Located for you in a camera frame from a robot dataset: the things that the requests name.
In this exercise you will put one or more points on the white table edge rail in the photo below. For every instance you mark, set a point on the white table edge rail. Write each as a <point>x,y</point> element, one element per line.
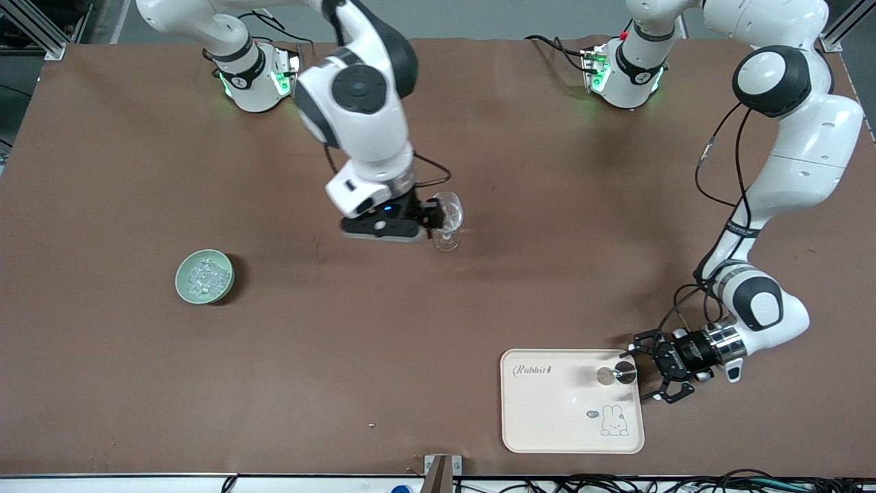
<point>137,485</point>

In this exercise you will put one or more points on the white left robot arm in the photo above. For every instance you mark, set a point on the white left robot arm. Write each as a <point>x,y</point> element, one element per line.
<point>807,150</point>

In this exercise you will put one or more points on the aluminium frame profile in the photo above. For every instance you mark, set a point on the aluminium frame profile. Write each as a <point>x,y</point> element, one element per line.
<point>838,31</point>
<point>41,34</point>

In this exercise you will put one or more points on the green ceramic bowl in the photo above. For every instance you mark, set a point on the green ceramic bowl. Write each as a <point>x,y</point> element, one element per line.
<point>183,287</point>

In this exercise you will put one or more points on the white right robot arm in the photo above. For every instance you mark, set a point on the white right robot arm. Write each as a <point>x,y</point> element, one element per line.
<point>363,130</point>

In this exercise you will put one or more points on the metal bracket with brown post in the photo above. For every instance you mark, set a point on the metal bracket with brown post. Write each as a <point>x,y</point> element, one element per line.
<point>441,476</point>

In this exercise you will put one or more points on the cream rabbit print tray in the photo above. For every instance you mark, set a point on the cream rabbit print tray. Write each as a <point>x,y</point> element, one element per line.
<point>547,418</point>

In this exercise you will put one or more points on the blue bottle cap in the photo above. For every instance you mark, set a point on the blue bottle cap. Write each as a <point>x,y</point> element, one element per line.
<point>402,489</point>

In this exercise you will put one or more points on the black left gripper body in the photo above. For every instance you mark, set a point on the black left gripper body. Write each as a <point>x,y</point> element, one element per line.
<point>686,353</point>

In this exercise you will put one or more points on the clear wine glass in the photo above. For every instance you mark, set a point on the clear wine glass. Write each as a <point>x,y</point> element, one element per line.
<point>455,213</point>

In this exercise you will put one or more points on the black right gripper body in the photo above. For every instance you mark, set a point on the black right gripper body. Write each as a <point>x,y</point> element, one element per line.
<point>409,205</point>

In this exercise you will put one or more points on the pile of clear ice cubes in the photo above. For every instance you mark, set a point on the pile of clear ice cubes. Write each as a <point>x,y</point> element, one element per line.
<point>209,277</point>

